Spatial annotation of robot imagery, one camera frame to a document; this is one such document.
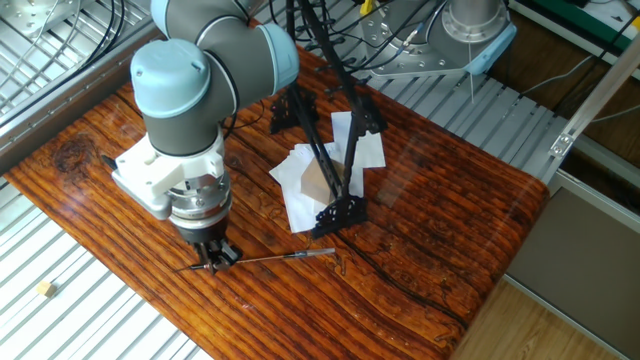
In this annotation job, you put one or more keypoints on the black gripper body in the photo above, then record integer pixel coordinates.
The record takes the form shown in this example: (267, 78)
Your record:
(208, 228)

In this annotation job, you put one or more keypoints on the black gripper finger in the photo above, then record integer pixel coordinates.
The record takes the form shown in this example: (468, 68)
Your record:
(228, 253)
(210, 258)

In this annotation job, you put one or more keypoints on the thin calligraphy brush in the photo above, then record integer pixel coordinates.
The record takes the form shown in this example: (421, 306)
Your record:
(285, 257)

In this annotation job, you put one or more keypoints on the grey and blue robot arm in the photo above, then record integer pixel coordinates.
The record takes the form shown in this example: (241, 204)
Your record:
(190, 90)

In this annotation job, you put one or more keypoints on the grey robot base column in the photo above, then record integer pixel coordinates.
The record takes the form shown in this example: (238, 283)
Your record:
(478, 18)

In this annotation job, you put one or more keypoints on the black metal pen rack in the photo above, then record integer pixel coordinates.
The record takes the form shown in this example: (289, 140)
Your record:
(332, 165)

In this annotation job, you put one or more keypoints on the white paper sheet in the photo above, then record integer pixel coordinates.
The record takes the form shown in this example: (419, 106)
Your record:
(368, 150)
(288, 170)
(300, 216)

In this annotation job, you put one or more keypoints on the large wooden block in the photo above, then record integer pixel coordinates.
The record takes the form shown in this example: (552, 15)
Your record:
(314, 185)

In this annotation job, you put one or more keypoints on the tiny yellow cube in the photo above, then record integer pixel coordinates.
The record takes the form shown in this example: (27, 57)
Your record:
(46, 289)

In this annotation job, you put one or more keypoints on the green board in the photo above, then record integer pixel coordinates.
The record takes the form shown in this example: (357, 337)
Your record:
(615, 15)

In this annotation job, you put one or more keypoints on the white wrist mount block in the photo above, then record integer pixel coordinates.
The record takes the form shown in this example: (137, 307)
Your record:
(145, 180)

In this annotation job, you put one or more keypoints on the white aluminium frame post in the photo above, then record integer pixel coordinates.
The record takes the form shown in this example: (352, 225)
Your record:
(600, 92)

